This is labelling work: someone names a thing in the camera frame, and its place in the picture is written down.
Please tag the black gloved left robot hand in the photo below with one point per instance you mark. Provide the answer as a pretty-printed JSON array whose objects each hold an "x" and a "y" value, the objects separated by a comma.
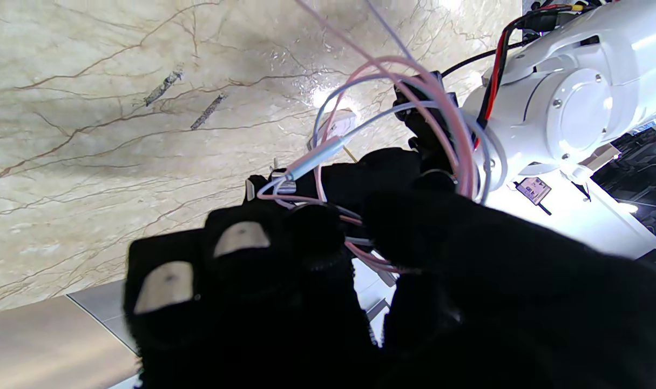
[{"x": 381, "y": 173}]

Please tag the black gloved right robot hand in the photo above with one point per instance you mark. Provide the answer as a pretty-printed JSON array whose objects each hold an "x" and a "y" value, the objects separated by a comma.
[{"x": 495, "y": 302}]

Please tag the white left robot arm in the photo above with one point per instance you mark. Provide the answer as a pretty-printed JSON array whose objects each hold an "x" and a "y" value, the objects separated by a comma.
[{"x": 576, "y": 97}]

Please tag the gold T rack marble base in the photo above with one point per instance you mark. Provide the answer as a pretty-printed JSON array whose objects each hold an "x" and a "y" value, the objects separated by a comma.
[{"x": 338, "y": 124}]

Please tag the purple sign stand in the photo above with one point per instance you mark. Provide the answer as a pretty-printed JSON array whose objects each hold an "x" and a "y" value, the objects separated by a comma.
[{"x": 533, "y": 189}]

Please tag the small brown strip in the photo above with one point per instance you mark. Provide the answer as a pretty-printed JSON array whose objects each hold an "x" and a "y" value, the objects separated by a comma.
[
  {"x": 163, "y": 89},
  {"x": 209, "y": 111}
]

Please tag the brown conference table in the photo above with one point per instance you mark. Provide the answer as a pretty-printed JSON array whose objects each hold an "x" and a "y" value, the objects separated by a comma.
[{"x": 36, "y": 346}]

